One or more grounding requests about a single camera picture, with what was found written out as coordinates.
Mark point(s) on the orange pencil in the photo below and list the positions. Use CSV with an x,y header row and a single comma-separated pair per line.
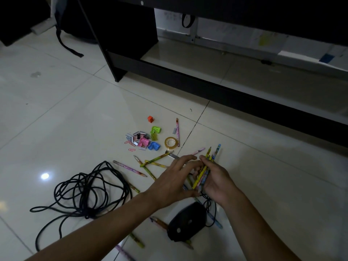
x,y
159,222

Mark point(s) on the light blue pencil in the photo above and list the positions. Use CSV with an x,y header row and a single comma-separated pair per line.
x,y
214,220

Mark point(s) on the blue pencil sharpener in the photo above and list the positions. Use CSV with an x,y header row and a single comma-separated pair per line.
x,y
154,146

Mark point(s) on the black desk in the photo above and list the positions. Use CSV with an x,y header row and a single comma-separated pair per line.
x,y
127,27

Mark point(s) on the person's left thumb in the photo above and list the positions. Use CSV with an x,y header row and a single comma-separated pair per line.
x,y
195,193

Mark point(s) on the dark cabinet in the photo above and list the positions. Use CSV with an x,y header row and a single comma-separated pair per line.
x,y
19,16

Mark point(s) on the pink striped pencil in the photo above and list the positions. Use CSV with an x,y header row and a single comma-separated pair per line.
x,y
129,168

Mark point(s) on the person's right forearm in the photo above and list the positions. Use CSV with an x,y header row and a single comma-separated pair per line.
x,y
252,231

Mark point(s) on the person's left hand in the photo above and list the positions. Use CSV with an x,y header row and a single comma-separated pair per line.
x,y
168,187

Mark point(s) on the dark green pencil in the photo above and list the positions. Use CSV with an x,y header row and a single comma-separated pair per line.
x,y
134,188

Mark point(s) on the yellow sticky note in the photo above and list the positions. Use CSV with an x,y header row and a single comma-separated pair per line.
x,y
265,39

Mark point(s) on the person's right hand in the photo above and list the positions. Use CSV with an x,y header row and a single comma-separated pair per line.
x,y
220,184

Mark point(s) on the blue tape patch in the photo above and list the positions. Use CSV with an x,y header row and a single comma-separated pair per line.
x,y
326,58

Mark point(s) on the black backpack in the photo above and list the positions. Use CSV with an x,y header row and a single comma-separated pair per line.
x,y
78,18

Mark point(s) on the pink pencil sharpener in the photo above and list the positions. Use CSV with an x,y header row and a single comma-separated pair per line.
x,y
143,142

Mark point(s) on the black computer mouse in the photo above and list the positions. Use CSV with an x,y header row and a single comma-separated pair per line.
x,y
186,221

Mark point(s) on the green yellow pencil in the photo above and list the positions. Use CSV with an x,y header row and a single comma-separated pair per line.
x,y
208,152

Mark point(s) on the person's right fingers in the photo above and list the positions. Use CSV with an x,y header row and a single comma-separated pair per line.
x,y
210,164

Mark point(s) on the pile of staple strips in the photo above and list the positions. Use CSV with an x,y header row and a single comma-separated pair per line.
x,y
136,136

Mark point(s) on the person's left forearm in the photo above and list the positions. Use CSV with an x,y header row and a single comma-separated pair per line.
x,y
108,231

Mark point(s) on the clear tape roll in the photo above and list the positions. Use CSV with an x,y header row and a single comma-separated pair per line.
x,y
166,142

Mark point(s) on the green pencil sharpener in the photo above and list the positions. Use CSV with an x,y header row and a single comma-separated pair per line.
x,y
156,130
154,136

